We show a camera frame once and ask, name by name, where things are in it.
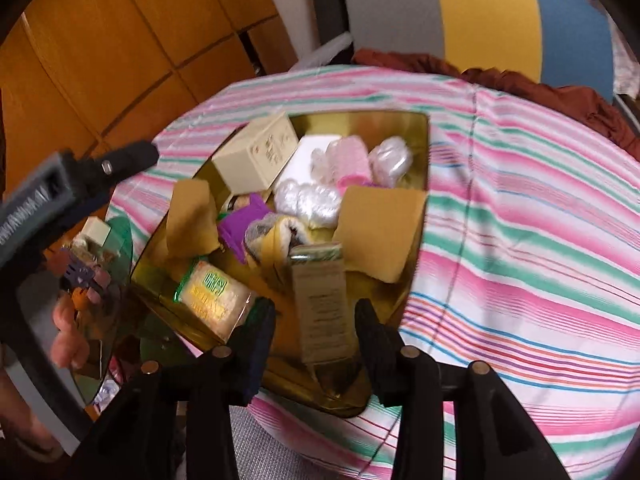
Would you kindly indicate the green labelled biscuit packet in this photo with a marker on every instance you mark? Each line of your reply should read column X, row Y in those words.
column 219, row 301

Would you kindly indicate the white metal bed rail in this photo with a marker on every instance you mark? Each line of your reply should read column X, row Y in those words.
column 337, row 50

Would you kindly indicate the black upright post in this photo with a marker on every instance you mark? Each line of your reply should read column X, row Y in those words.
column 327, row 0

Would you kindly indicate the purple snack packet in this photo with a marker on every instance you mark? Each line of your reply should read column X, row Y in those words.
column 233, row 226

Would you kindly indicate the gold metal tin box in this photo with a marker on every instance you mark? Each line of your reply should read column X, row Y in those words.
column 340, row 388

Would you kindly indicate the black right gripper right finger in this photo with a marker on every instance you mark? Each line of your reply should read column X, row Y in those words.
column 390, row 364

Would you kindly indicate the white foam block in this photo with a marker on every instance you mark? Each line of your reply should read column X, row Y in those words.
column 308, row 165

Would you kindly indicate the grey yellow blue pillow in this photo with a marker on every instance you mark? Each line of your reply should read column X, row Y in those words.
column 556, row 42

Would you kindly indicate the cream rectangular carton box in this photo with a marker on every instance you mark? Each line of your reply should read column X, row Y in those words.
column 251, row 160

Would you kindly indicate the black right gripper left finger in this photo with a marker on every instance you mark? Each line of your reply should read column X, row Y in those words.
column 249, row 346

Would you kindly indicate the orange wooden wardrobe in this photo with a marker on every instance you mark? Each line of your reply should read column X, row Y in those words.
column 93, row 75

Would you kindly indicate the rust red blanket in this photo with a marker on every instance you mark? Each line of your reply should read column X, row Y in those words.
column 580, row 103

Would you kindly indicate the person left hand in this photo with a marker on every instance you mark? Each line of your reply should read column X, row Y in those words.
column 70, row 347

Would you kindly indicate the white fluffy wrapped item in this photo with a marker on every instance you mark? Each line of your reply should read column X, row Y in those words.
column 316, row 205

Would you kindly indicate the pink ribbed packet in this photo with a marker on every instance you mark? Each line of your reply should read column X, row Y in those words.
column 348, row 163

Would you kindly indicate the pink green striped bedsheet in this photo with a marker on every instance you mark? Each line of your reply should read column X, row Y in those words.
column 530, row 254

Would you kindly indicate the green glass side table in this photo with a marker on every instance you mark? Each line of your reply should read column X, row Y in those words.
column 123, row 333

